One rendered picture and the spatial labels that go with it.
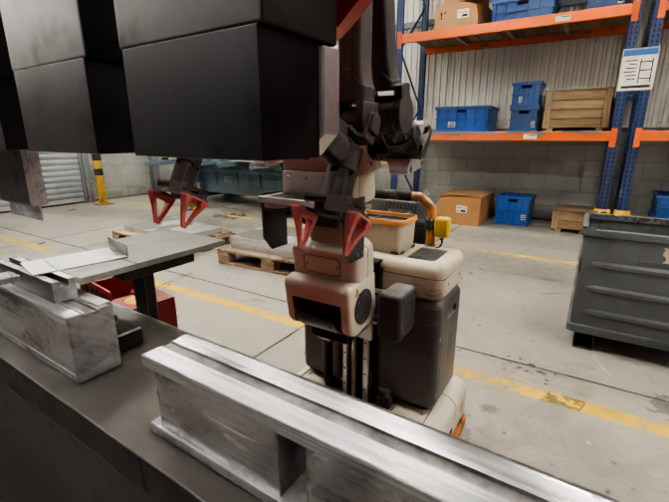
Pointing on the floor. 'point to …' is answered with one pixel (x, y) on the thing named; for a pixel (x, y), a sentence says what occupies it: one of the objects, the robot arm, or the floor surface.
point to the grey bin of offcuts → (621, 282)
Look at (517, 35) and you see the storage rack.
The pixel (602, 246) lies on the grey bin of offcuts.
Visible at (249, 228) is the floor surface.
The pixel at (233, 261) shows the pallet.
